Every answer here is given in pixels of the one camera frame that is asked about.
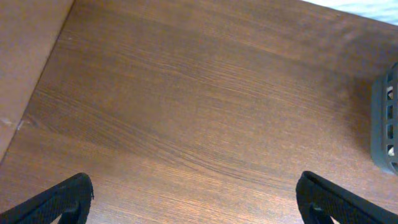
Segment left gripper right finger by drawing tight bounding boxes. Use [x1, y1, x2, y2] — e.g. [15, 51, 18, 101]
[296, 171, 397, 223]

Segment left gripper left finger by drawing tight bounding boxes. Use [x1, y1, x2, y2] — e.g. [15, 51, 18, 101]
[1, 172, 94, 224]

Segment grey plastic basket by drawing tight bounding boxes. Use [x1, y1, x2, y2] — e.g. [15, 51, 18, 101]
[371, 63, 397, 175]

